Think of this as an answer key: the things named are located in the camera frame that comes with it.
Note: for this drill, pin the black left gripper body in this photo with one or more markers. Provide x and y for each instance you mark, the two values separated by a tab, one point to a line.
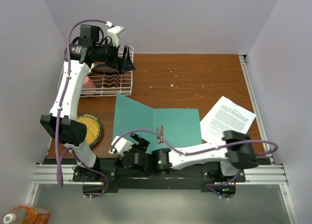
111	56

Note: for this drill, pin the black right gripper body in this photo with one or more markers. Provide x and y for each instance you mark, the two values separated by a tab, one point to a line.
135	149

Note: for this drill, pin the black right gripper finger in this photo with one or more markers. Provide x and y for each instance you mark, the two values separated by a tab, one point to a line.
136	137
142	144

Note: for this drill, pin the teal paper folder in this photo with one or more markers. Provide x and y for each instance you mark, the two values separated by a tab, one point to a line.
181	127

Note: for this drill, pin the printed white paper sheet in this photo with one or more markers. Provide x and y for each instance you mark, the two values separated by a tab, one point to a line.
225	115

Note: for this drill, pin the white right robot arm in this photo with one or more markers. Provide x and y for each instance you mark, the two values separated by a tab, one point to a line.
236	154

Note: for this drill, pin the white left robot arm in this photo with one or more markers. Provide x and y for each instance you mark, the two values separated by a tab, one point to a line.
61	122

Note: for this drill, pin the metal folder clip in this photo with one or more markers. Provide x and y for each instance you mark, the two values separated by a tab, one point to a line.
160	134

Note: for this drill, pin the dark brown oval plate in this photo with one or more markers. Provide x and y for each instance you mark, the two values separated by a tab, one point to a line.
106	69

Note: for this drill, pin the pink cup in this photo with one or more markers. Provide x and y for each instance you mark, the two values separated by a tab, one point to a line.
89	86

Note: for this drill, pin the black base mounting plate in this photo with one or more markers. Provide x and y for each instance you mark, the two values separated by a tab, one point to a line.
192	177

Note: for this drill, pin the round green yellow plate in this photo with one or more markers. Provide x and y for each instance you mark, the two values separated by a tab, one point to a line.
94	128

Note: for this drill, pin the orange drink bottle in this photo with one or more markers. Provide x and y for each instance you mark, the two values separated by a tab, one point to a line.
27	215

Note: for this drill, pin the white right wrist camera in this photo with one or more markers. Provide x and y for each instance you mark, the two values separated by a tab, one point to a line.
120	146

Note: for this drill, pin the white wire dish rack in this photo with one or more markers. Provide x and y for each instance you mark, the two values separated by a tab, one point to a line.
109	84

